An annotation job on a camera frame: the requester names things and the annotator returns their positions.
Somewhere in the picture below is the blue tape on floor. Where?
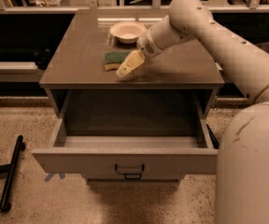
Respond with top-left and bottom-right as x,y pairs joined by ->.
44,173 -> 66,182

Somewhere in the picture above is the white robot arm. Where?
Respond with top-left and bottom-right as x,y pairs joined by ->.
117,0 -> 269,224

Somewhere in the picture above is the white bowl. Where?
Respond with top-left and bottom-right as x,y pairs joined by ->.
110,21 -> 146,44

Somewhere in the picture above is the black drawer handle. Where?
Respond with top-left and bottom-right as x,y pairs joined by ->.
114,164 -> 145,180

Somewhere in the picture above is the green and yellow sponge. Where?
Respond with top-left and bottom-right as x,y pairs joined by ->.
105,51 -> 129,71

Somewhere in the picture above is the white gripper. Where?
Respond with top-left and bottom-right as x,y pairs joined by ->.
116,29 -> 163,77

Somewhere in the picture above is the black stand leg left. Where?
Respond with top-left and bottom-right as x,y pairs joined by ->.
0,135 -> 25,213

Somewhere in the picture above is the black clamp on ledge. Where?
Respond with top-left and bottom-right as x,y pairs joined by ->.
34,49 -> 50,70

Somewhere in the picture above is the black chair base right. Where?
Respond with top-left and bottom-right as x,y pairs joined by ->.
206,124 -> 219,149

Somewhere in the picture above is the grey drawer cabinet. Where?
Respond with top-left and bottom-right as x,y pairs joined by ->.
39,8 -> 225,185

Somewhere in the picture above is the open top drawer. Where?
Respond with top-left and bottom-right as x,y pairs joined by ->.
33,90 -> 218,182

